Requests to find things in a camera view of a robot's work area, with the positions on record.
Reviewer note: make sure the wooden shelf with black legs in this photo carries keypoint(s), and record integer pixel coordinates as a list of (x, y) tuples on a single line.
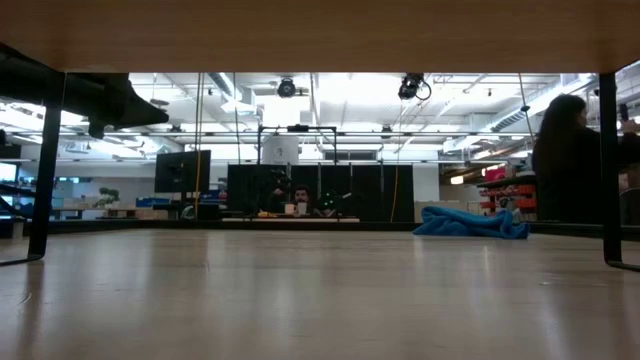
[(320, 35)]

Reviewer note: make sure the green potted plant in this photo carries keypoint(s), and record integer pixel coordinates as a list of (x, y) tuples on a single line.
[(108, 196)]

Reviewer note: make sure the black monitor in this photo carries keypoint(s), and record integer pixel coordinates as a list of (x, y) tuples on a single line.
[(182, 172)]

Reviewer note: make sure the white box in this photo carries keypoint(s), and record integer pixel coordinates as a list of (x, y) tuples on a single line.
[(280, 150)]

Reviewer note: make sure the white mug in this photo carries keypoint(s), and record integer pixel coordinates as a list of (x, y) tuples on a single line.
[(290, 209), (302, 208)]

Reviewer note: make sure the person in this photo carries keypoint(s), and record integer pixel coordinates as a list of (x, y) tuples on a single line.
[(302, 195), (565, 165)]

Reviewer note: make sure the blue cloth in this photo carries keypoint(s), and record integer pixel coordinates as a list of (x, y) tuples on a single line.
[(465, 222)]

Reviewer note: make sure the rack with red bins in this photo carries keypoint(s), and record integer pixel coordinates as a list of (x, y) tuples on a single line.
[(510, 192)]

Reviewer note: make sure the black ceiling camera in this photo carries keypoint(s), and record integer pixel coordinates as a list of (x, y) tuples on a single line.
[(286, 88), (410, 86)]

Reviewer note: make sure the black aluminium table frame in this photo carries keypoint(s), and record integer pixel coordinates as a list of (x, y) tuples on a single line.
[(250, 225)]

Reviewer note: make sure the black gantry frame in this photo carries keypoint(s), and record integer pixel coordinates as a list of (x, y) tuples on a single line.
[(297, 128)]

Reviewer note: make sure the black partition wall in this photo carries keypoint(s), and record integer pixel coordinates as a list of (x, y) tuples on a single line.
[(365, 192)]

